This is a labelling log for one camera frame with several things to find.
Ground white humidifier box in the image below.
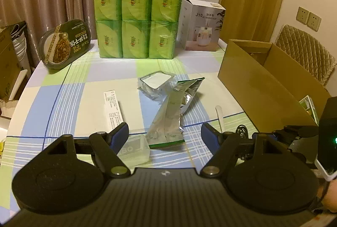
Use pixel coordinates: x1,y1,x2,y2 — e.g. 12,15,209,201
177,0,226,51

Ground black cable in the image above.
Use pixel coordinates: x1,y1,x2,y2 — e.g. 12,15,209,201
235,124,250,138

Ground bundle of green tissue packs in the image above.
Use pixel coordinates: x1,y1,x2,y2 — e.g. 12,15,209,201
93,0,185,59

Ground person's right hand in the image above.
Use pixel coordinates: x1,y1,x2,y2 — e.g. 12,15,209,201
314,180,337,214

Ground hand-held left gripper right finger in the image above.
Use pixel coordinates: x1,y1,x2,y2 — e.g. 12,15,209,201
200,122,293,177

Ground brown cardboard carton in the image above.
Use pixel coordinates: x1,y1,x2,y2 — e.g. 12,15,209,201
0,29,24,101

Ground long silver foil pouch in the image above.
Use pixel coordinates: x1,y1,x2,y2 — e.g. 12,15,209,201
146,90,185,149

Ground desktop with checked tablecloth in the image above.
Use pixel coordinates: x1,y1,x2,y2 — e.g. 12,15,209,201
7,40,320,177

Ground beige wall socket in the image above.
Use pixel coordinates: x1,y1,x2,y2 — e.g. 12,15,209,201
296,6,322,32

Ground white carved chair back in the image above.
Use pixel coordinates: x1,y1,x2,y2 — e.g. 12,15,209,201
11,69,28,100

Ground small green carton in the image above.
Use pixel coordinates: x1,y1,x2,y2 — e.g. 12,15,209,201
299,95,320,122

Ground stacked metal pots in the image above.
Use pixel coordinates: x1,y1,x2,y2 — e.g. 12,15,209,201
12,22,32,69

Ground clear plastic lidded box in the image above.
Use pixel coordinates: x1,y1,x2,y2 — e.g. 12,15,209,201
117,134,150,167

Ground quilted chair back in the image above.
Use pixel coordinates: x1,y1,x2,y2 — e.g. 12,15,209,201
275,24,337,86

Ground clear container with white insert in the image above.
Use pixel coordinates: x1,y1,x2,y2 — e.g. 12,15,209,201
138,71,176,100

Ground long white printed box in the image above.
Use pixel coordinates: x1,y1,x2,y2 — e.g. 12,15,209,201
103,90,124,134

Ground white plastic spoon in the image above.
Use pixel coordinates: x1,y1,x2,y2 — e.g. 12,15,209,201
215,106,227,135

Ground dark green instant meal bowl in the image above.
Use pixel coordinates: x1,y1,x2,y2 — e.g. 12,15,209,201
38,19,91,71

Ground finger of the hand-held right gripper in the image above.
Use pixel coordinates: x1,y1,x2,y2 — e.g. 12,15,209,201
288,141,318,165
272,125,320,138

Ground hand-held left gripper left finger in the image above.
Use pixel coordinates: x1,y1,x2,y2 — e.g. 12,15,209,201
39,122,131,177

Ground large cardboard box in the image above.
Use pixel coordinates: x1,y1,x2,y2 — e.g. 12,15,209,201
217,39,332,133

